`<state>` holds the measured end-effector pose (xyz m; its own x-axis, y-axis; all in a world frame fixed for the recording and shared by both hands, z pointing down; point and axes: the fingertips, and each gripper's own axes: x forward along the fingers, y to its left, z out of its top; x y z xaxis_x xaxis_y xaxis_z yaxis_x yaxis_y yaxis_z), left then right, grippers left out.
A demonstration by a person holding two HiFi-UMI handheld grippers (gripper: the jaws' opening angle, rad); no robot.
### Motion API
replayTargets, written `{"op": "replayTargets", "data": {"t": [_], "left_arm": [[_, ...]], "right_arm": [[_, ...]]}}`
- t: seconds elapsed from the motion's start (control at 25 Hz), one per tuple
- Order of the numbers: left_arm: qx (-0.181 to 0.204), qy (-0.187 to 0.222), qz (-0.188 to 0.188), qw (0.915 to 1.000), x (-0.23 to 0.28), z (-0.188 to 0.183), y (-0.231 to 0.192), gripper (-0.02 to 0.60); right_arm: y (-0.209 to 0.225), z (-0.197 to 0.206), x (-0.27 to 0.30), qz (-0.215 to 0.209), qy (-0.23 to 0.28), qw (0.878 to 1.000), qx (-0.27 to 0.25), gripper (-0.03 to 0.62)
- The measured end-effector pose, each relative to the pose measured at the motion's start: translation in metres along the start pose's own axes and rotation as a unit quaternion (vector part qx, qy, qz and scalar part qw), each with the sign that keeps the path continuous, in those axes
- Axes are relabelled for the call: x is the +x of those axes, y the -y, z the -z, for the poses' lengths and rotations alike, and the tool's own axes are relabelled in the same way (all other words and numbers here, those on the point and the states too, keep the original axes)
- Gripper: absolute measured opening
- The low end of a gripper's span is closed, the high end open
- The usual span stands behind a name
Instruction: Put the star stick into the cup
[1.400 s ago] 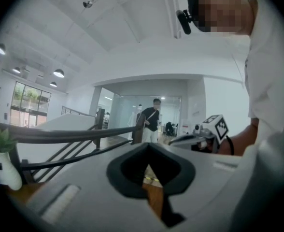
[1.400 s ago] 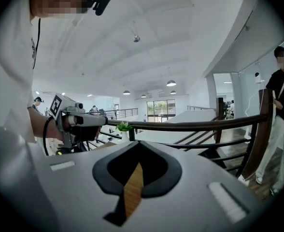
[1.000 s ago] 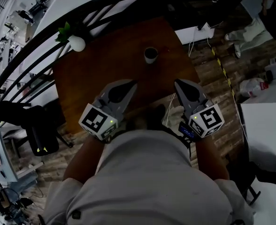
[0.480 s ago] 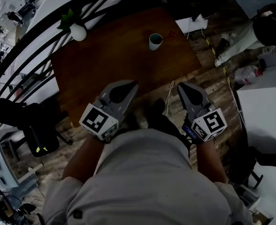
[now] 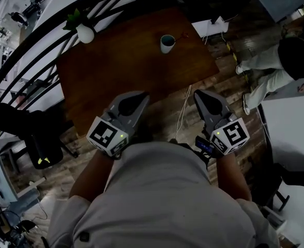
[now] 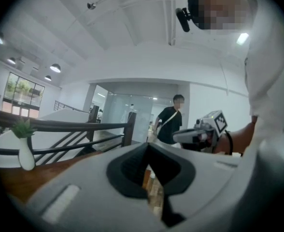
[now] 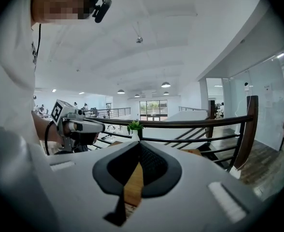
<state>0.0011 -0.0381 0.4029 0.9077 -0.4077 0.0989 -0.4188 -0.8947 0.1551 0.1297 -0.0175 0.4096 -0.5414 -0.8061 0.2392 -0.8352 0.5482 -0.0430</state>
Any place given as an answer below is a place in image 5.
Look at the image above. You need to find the green plant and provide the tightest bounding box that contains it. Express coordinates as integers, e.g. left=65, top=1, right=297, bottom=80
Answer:
left=62, top=8, right=88, bottom=31

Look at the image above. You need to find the white vase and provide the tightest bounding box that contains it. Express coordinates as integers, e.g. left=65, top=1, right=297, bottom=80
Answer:
left=75, top=23, right=95, bottom=44

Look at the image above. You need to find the person's grey shirt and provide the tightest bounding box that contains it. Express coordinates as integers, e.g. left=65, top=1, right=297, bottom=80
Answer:
left=47, top=141, right=281, bottom=248

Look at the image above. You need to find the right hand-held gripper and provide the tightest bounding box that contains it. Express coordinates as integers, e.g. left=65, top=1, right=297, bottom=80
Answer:
left=194, top=89, right=250, bottom=154

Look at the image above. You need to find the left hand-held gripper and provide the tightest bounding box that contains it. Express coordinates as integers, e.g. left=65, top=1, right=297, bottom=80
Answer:
left=86, top=91, right=150, bottom=160

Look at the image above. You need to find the white floor cable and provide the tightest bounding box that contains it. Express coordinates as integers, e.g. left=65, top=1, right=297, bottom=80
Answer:
left=176, top=84, right=193, bottom=136

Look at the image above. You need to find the black device with blue screen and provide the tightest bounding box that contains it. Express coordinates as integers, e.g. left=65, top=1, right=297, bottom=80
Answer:
left=195, top=135, right=215, bottom=154

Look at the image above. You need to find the pale grey desk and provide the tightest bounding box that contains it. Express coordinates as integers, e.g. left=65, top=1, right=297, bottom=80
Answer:
left=0, top=138, right=19, bottom=206

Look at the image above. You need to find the black stair railing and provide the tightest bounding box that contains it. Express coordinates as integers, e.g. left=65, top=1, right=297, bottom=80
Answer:
left=0, top=0, right=268, bottom=139

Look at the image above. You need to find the yellow black floor tape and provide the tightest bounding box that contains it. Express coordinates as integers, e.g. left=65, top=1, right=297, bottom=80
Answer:
left=225, top=41, right=239, bottom=63

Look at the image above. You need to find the black office chair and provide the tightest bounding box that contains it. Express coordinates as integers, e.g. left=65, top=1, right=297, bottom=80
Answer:
left=0, top=102, right=75, bottom=139
left=255, top=161, right=304, bottom=211

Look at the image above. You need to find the pale blue cup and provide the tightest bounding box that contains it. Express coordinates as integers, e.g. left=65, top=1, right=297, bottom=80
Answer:
left=160, top=34, right=176, bottom=54

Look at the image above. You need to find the black bag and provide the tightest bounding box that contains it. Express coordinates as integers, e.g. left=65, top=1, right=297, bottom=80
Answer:
left=25, top=130, right=64, bottom=170

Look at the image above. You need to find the person's right forearm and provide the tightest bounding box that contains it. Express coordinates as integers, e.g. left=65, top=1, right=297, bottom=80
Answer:
left=215, top=152, right=252, bottom=201

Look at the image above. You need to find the person's left forearm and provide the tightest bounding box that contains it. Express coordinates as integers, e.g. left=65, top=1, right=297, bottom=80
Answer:
left=68, top=148, right=115, bottom=204

